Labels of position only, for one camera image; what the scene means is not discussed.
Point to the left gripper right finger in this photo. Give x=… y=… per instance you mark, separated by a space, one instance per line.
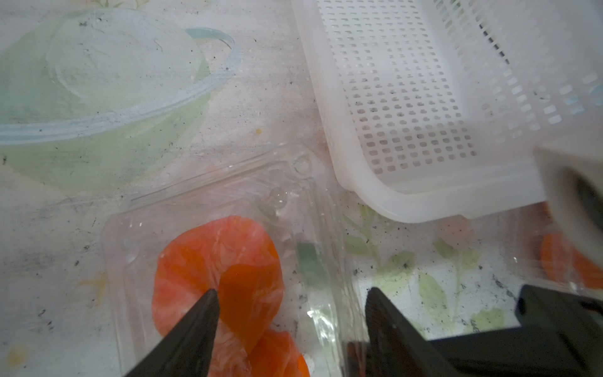
x=396 y=347

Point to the clear clamshell container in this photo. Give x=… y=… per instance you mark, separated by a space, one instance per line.
x=289 y=192
x=537 y=251

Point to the orange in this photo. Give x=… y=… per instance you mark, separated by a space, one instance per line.
x=249 y=347
x=562 y=263
x=234 y=256

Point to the white perforated plastic basket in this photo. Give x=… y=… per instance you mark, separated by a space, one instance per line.
x=433 y=109

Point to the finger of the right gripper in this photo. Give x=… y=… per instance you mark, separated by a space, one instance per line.
x=559 y=334

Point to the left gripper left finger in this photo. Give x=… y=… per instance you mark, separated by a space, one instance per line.
x=187 y=348

